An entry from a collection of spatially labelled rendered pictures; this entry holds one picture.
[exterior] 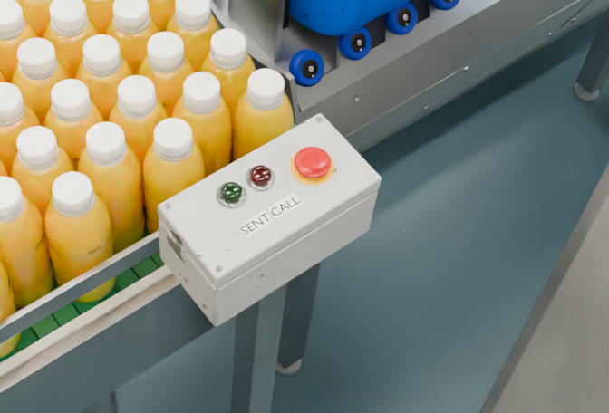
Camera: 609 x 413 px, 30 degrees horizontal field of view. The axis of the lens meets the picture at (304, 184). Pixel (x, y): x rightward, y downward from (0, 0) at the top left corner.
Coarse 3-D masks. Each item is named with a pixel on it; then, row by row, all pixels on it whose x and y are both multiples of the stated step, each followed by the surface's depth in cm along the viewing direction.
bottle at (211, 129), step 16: (176, 112) 122; (192, 112) 120; (208, 112) 120; (224, 112) 122; (192, 128) 121; (208, 128) 121; (224, 128) 122; (208, 144) 123; (224, 144) 124; (208, 160) 125; (224, 160) 127
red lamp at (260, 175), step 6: (252, 168) 110; (258, 168) 110; (264, 168) 110; (252, 174) 110; (258, 174) 110; (264, 174) 110; (270, 174) 110; (252, 180) 110; (258, 180) 110; (264, 180) 110; (270, 180) 110
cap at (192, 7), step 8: (176, 0) 126; (184, 0) 126; (192, 0) 126; (200, 0) 126; (208, 0) 126; (176, 8) 125; (184, 8) 125; (192, 8) 125; (200, 8) 125; (208, 8) 126; (184, 16) 125; (192, 16) 125; (200, 16) 125; (208, 16) 127; (192, 24) 126
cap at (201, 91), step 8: (200, 72) 120; (192, 80) 120; (200, 80) 120; (208, 80) 120; (216, 80) 120; (184, 88) 119; (192, 88) 119; (200, 88) 119; (208, 88) 119; (216, 88) 119; (184, 96) 120; (192, 96) 118; (200, 96) 118; (208, 96) 118; (216, 96) 119; (192, 104) 119; (200, 104) 119; (208, 104) 119
